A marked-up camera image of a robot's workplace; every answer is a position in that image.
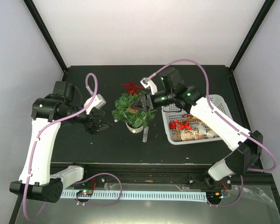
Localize red ribbon bow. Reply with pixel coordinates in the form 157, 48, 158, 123
174, 120, 192, 130

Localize brown pine cone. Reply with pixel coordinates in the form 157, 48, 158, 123
128, 105, 138, 114

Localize white perforated plastic basket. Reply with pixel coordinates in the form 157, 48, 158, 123
161, 104, 221, 145

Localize left black frame post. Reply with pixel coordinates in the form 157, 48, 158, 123
23, 0, 68, 72

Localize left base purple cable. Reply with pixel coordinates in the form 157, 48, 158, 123
75, 172, 123, 207

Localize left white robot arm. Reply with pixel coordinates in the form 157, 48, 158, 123
9, 81, 111, 203

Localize red gift box ornament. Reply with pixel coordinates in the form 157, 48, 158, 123
169, 122, 176, 130

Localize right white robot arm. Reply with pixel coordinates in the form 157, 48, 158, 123
131, 68, 263, 188

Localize small green christmas tree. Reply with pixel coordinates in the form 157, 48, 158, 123
112, 91, 156, 133

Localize red berry sprig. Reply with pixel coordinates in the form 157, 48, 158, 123
182, 113, 191, 118

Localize white mesh bow bell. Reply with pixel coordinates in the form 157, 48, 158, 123
197, 124, 218, 139

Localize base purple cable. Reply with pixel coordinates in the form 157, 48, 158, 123
206, 175, 245, 208
75, 172, 123, 207

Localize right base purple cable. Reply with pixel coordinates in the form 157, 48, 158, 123
206, 175, 245, 208

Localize right black frame post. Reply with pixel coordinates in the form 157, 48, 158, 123
229, 0, 275, 72

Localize red glitter star topper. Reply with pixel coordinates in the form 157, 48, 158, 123
121, 80, 143, 96

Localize white slotted cable duct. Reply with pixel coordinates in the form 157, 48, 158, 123
60, 189, 207, 203

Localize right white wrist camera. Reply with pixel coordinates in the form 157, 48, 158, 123
140, 77, 158, 95

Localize beige fabric sack ornament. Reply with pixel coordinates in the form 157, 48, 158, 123
172, 129, 204, 142

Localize black frame post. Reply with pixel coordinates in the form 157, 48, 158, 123
23, 0, 68, 72
229, 0, 275, 72

